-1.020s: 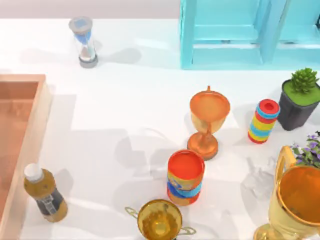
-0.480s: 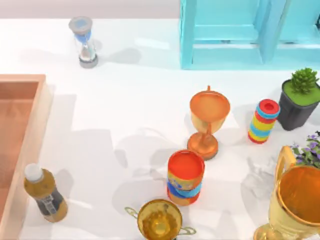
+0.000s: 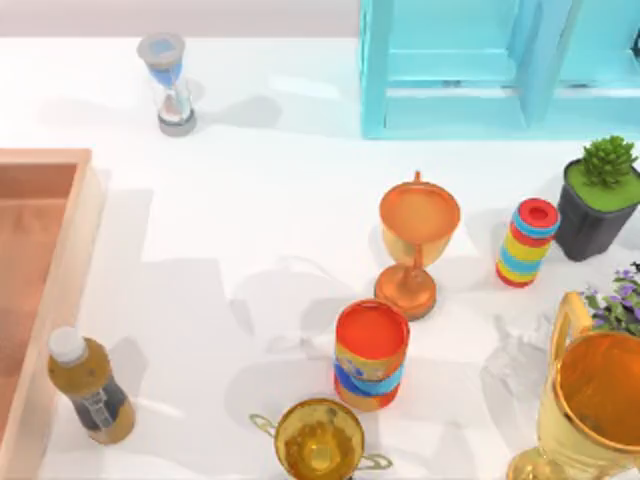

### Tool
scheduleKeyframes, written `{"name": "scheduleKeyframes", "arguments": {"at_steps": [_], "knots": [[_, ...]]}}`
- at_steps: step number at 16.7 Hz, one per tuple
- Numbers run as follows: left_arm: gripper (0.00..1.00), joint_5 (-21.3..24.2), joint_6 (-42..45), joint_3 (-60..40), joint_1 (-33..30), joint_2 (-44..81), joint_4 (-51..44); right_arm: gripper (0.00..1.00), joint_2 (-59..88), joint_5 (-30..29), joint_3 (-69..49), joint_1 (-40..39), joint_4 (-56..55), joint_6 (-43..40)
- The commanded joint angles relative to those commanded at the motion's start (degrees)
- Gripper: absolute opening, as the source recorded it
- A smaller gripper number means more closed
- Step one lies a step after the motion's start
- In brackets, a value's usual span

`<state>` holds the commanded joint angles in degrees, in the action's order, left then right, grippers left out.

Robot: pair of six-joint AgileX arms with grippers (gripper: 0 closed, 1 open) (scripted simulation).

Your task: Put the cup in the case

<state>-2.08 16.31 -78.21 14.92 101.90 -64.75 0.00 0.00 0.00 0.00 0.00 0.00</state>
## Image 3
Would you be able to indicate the copper goblet trophy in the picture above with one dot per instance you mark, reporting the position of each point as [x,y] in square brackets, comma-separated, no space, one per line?
[417,225]

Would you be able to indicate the orange and blue can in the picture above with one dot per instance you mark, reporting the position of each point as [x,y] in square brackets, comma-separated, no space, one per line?
[370,355]

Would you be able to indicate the stack of coloured rings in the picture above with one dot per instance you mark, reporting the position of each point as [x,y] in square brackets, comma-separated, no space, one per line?
[525,245]

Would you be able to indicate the blue sand hourglass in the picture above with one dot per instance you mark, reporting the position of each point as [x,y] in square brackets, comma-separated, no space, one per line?
[169,85]

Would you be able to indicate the light blue rack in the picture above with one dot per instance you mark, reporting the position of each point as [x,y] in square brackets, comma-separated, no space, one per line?
[450,65]

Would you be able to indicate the black pot with green plant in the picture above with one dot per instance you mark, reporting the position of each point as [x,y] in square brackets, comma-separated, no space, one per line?
[590,215]

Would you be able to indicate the amber bottle with white cap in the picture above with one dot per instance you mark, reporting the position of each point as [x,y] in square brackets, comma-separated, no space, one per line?
[92,390]

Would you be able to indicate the salmon-coloured shallow box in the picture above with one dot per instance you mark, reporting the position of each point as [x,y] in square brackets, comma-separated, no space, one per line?
[30,260]

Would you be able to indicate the purple flowering plant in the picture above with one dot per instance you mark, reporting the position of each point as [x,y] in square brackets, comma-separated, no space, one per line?
[617,305]

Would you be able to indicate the large gold trophy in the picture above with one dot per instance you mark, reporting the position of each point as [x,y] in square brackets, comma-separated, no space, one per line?
[585,400]

